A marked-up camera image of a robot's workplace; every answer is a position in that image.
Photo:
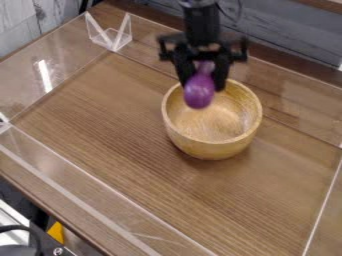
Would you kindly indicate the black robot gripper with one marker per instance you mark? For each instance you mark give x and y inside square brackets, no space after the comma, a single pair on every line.
[200,43]

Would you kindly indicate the purple toy eggplant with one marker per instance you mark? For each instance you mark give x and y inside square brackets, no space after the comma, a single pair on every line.
[199,88]

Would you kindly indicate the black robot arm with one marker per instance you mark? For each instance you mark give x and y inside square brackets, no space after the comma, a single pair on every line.
[204,3]

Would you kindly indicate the brown wooden bowl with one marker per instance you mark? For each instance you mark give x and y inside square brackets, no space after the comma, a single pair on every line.
[219,131]

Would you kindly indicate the clear acrylic table barrier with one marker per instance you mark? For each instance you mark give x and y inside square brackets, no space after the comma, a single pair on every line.
[84,149]

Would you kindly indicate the yellow black device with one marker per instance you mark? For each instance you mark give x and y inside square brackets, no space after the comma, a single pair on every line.
[50,238]

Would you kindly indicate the clear acrylic corner bracket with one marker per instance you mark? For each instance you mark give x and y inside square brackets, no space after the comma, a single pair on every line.
[109,38]

